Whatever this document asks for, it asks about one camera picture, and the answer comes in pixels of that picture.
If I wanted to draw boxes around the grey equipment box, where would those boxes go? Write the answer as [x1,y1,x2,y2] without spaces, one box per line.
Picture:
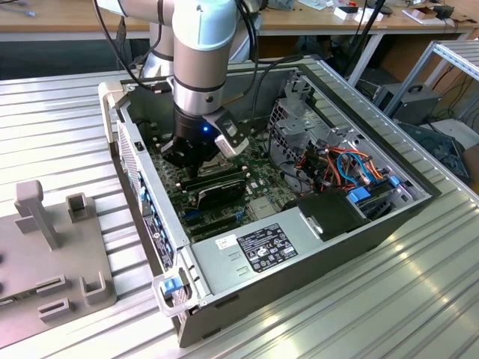
[373,82,443,126]

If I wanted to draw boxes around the black plastic shroud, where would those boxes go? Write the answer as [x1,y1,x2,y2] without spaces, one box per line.
[281,188,372,243]

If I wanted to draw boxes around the brown cardboard box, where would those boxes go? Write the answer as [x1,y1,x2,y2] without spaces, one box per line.
[460,144,479,185]

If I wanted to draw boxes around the light blue network cable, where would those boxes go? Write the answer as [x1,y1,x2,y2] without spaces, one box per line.
[9,0,38,18]

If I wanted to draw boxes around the black graphics card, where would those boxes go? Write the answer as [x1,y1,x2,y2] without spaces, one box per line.
[194,177,248,210]

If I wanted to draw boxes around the grey case handle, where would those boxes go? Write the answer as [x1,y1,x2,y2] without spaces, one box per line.
[97,82,125,144]
[150,274,196,319]

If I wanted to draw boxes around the aluminium profile frame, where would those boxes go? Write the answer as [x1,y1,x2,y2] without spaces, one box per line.
[384,39,479,120]

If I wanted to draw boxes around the silver drive cage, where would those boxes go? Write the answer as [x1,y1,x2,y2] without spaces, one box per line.
[266,69,367,173]

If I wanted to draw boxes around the white box with red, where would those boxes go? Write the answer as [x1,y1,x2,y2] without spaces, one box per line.
[332,5,361,22]

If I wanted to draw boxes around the grey parts rack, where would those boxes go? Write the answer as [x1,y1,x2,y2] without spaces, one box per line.
[0,179,118,351]

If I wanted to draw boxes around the dark teal panel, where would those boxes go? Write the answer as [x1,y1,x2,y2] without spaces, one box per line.
[395,120,472,182]

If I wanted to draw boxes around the blue wire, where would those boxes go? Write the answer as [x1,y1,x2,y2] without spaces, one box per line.
[335,150,376,187]

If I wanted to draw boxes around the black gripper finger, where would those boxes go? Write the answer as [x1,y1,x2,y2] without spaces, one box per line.
[160,136,194,178]
[192,148,222,179]

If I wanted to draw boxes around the silver power supply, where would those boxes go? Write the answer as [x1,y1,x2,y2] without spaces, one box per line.
[189,207,327,297]

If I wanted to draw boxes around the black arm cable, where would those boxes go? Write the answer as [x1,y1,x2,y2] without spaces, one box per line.
[91,0,305,124]

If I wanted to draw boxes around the black expansion slot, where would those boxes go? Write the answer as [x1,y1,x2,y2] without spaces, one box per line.
[189,224,242,242]
[183,215,240,231]

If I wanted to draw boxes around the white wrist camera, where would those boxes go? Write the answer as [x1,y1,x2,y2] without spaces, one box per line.
[214,134,250,158]

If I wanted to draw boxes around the black wire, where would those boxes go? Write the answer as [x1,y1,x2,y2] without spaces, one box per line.
[266,130,315,194]

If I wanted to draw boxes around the black camera bracket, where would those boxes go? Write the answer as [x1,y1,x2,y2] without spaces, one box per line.
[201,107,250,150]

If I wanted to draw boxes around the orange wire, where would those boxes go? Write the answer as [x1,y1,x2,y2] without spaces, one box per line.
[297,147,386,190]

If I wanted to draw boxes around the grey open PC case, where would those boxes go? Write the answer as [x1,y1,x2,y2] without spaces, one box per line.
[97,63,443,349]

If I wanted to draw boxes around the green motherboard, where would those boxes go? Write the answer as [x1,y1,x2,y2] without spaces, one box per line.
[144,118,302,244]

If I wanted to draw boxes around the blue case latch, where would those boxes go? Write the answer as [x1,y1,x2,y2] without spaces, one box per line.
[159,277,181,297]

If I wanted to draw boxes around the metal socket cover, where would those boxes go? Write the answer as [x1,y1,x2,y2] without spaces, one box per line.
[198,156,228,177]

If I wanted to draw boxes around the black stand pole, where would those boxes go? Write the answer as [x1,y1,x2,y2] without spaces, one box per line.
[357,0,387,38]

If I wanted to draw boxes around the wooden desk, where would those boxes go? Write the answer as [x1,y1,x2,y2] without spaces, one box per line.
[0,0,478,89]

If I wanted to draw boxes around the silver chipset heatsink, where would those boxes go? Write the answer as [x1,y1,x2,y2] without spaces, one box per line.
[248,197,278,221]

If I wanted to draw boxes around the open cardboard box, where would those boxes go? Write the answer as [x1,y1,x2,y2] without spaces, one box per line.
[402,5,439,26]

